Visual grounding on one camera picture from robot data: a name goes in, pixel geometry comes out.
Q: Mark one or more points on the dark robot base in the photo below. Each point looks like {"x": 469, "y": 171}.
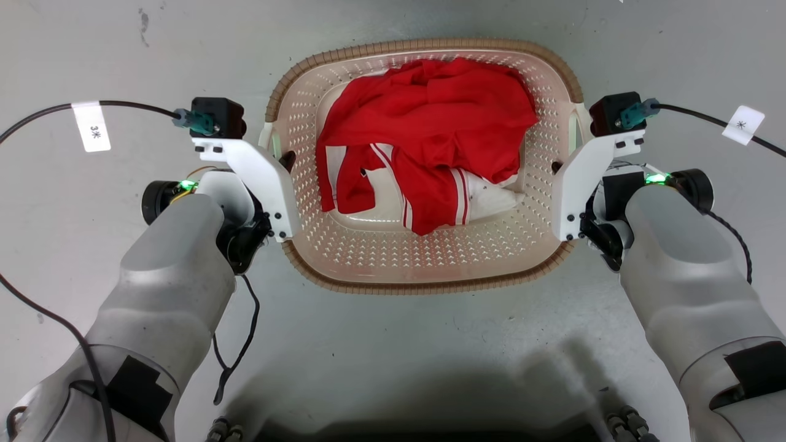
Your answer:
{"x": 430, "y": 430}

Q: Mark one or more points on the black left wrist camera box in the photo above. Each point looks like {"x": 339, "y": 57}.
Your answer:
{"x": 222, "y": 116}

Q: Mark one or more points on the red and white garment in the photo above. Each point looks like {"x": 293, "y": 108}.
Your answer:
{"x": 430, "y": 116}

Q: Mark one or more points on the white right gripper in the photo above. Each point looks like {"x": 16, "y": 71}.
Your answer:
{"x": 574, "y": 184}

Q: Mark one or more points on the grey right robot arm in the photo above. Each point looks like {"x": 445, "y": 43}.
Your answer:
{"x": 688, "y": 276}

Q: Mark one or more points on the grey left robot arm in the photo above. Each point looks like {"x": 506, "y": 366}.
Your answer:
{"x": 159, "y": 288}

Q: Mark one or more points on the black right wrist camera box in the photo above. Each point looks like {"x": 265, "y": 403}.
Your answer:
{"x": 614, "y": 113}

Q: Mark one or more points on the beige laundry basket brown rim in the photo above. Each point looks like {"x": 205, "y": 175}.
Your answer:
{"x": 424, "y": 258}

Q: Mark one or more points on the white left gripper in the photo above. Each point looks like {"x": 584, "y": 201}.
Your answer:
{"x": 267, "y": 178}

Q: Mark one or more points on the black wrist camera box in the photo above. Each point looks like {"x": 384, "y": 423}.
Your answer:
{"x": 614, "y": 113}
{"x": 222, "y": 116}

